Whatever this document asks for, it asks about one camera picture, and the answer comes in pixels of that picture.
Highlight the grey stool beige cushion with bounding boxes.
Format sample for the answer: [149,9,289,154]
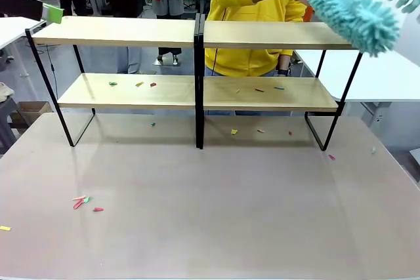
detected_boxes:
[0,81,19,155]

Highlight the cardboard box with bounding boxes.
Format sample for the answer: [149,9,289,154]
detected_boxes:
[18,101,53,124]

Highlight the wooden shelf unit black frame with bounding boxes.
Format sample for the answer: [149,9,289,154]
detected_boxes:
[198,13,364,152]
[25,13,201,150]

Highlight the person's left forearm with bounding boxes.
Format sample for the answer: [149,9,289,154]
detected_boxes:
[278,54,292,71]

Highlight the person in yellow hoodie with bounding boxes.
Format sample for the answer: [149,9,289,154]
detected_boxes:
[203,0,315,117]

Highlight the large white table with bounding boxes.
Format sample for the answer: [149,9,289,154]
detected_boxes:
[293,49,420,127]

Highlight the white side table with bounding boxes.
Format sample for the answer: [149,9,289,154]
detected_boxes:
[0,16,47,77]

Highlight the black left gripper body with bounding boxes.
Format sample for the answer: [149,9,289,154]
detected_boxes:
[0,0,26,18]

